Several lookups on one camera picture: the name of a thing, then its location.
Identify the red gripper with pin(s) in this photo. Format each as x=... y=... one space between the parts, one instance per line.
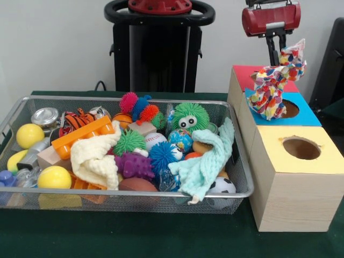
x=271 y=17

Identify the colourful confetti print cloth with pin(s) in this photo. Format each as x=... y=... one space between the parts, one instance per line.
x=268 y=91

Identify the green puffer ball with eyes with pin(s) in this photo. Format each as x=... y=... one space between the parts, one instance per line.
x=197 y=111

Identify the mint green cloth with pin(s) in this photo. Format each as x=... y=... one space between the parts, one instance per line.
x=201 y=166

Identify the multicolour spiky caterpillar toy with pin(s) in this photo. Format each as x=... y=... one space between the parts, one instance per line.
x=147 y=111

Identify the wooden box with three holes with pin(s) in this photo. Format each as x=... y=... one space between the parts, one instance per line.
x=295 y=204

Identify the shallow mesh bin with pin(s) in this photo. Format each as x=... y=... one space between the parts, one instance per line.
x=134 y=200

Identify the black stand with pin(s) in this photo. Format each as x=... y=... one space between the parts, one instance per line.
x=330 y=67

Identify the small soccer ball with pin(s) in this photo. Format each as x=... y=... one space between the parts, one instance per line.
x=222 y=185

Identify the green spiky caterpillar toy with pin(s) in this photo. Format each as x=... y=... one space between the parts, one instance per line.
x=130 y=141

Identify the purple spiky toy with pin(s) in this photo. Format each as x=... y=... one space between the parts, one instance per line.
x=133 y=166

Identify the brown toy football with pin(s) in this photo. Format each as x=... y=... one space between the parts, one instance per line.
x=138 y=185

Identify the orange toy brick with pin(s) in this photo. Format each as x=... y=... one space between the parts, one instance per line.
x=80 y=134

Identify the cream yellow cloth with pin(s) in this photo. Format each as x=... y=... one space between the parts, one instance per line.
x=91 y=161

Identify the yellow tennis ball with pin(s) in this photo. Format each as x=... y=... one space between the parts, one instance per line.
x=54 y=176

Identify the smooth yellow ball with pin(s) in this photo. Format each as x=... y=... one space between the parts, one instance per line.
x=30 y=136

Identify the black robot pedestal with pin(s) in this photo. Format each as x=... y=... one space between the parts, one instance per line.
x=150 y=59

